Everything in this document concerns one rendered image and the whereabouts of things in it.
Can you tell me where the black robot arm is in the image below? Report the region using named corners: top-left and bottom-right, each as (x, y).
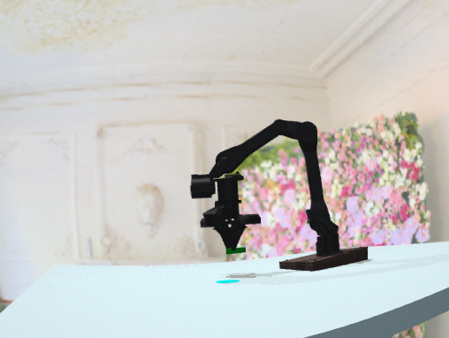
top-left (190, 119), bottom-right (342, 257)

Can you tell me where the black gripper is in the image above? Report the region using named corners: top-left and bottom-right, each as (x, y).
top-left (201, 196), bottom-right (261, 250)

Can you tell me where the green rectangular post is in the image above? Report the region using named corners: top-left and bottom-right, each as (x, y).
top-left (226, 247), bottom-right (246, 254)

